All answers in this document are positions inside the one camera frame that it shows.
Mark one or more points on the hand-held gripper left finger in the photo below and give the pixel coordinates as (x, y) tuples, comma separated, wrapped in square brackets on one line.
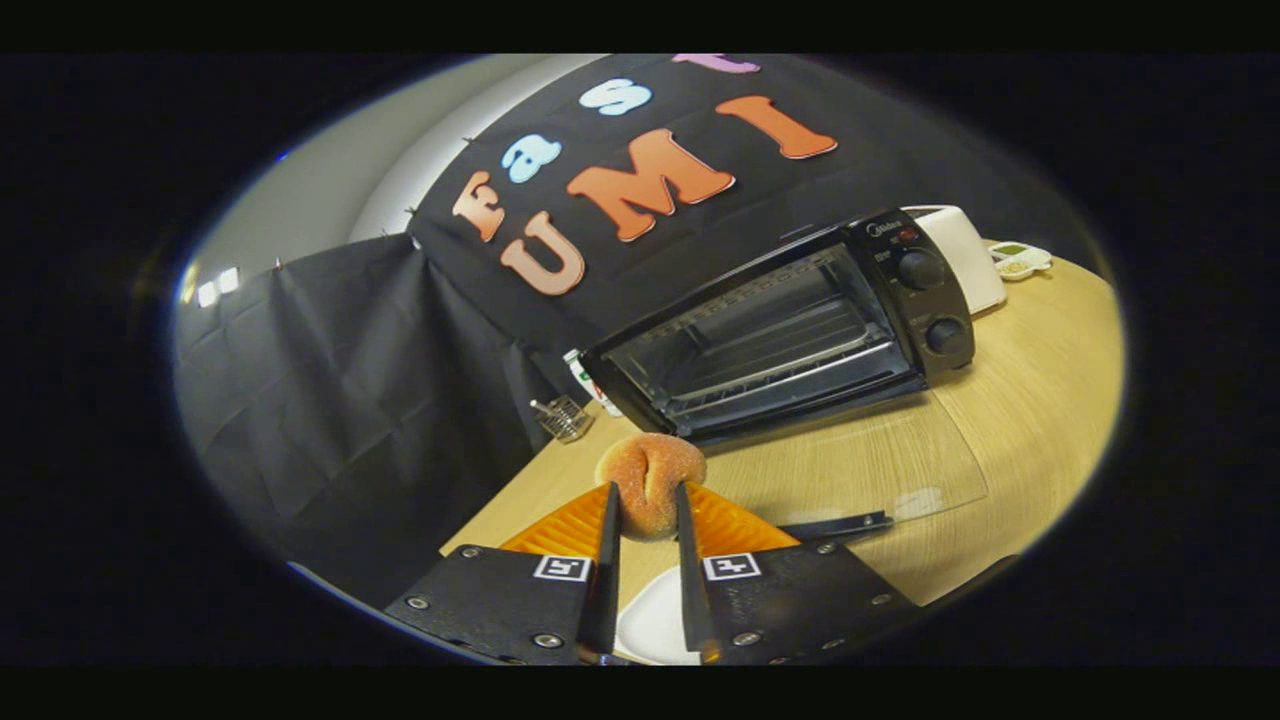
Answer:
[(603, 600)]

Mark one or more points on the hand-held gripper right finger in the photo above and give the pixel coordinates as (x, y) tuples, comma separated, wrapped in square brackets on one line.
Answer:
[(692, 600)]

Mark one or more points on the round bread bun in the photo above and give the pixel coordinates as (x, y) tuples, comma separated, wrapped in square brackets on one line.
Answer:
[(650, 470)]

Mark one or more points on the black toaster oven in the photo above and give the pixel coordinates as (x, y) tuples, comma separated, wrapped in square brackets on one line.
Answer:
[(920, 300)]

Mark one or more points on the white toaster appliance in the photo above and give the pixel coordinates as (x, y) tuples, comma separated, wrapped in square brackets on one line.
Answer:
[(970, 260)]

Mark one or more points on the white plate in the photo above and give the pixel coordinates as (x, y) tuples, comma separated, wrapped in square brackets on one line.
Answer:
[(650, 620)]

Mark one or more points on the white bottle with green label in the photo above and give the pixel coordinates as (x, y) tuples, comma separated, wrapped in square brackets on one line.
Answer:
[(582, 375)]

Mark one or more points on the black backdrop cloth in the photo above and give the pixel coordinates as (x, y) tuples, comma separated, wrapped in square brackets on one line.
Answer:
[(350, 400)]

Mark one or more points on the white divided condiment dish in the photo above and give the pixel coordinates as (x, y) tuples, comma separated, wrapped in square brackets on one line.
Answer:
[(1020, 262)]

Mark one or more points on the small ceiling light panel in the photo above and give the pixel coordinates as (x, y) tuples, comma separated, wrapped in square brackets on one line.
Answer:
[(218, 287)]

